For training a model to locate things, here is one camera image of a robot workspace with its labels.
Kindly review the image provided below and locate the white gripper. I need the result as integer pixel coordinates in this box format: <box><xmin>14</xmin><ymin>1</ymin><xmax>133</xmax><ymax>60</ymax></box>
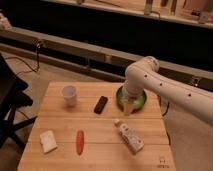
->
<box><xmin>123</xmin><ymin>82</ymin><xmax>143</xmax><ymax>116</ymax></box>

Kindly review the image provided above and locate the black eraser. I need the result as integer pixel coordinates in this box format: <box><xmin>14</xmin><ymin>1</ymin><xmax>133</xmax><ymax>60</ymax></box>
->
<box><xmin>94</xmin><ymin>96</ymin><xmax>108</xmax><ymax>114</ymax></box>

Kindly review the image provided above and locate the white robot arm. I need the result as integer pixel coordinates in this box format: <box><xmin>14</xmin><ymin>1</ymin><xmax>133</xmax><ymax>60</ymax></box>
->
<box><xmin>122</xmin><ymin>56</ymin><xmax>213</xmax><ymax>127</ymax></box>

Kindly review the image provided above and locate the green bowl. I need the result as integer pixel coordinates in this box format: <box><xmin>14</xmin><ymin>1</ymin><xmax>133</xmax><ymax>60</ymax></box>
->
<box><xmin>116</xmin><ymin>86</ymin><xmax>147</xmax><ymax>113</ymax></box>

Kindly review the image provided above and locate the white squeeze bottle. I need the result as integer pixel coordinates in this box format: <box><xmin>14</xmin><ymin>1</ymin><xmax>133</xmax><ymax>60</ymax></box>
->
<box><xmin>114</xmin><ymin>119</ymin><xmax>144</xmax><ymax>155</ymax></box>

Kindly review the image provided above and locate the red carrot toy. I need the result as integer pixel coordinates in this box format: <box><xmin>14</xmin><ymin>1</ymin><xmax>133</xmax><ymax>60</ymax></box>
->
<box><xmin>76</xmin><ymin>130</ymin><xmax>84</xmax><ymax>155</ymax></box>

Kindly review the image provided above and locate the black office chair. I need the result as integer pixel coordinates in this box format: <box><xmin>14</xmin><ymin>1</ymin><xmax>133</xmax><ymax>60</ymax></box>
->
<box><xmin>0</xmin><ymin>53</ymin><xmax>36</xmax><ymax>149</ymax></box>

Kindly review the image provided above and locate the black cable on floor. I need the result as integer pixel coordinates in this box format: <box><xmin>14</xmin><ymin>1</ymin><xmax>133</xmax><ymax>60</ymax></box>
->
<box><xmin>4</xmin><ymin>39</ymin><xmax>45</xmax><ymax>76</ymax></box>

